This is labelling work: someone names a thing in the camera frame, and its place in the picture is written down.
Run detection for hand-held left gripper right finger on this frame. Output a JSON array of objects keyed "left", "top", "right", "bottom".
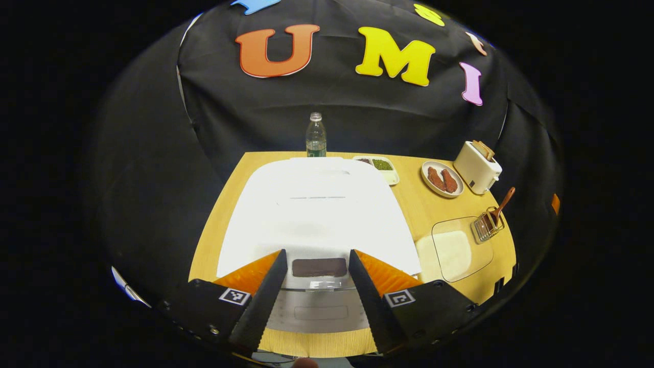
[{"left": 349, "top": 249, "right": 480, "bottom": 356}]

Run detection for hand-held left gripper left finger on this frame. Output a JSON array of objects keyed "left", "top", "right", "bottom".
[{"left": 163, "top": 249, "right": 288, "bottom": 356}]

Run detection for brown wooden spoon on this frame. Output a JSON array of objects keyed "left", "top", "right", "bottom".
[{"left": 489, "top": 187, "right": 516, "bottom": 228}]

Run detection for wire chopstick holder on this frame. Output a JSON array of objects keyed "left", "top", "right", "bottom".
[{"left": 471, "top": 206, "right": 505, "bottom": 244}]

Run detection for white rice cooker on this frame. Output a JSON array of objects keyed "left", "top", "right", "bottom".
[{"left": 217, "top": 157, "right": 422, "bottom": 334}]

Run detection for white toaster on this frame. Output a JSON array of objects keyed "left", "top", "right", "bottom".
[{"left": 453, "top": 141, "right": 503, "bottom": 195}]

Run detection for toasted bread slices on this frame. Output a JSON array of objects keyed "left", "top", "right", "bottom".
[{"left": 472, "top": 140, "right": 495, "bottom": 162}]

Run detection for white round plate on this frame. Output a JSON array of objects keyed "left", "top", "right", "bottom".
[{"left": 421, "top": 160, "right": 464, "bottom": 198}]

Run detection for white divided grain dish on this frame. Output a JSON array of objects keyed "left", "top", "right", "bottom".
[{"left": 353, "top": 155, "right": 400, "bottom": 186}]

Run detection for clear plastic water bottle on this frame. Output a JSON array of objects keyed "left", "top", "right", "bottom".
[{"left": 306, "top": 112, "right": 328, "bottom": 157}]

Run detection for black backdrop cloth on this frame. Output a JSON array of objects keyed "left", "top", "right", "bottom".
[{"left": 89, "top": 0, "right": 563, "bottom": 307}]

